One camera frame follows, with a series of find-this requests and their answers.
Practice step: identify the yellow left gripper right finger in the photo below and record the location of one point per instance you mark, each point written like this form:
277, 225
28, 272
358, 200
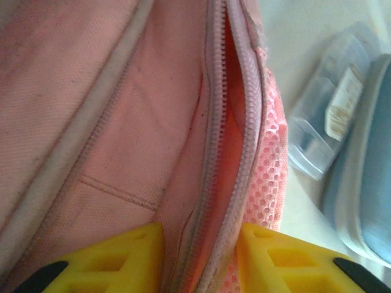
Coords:
284, 265

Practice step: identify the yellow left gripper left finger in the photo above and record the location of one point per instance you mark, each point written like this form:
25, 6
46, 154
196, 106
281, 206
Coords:
122, 262

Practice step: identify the grey glasses case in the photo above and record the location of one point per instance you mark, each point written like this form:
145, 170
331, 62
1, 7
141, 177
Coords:
366, 171

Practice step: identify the pink student backpack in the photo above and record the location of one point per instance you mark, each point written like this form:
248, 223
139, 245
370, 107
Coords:
128, 122

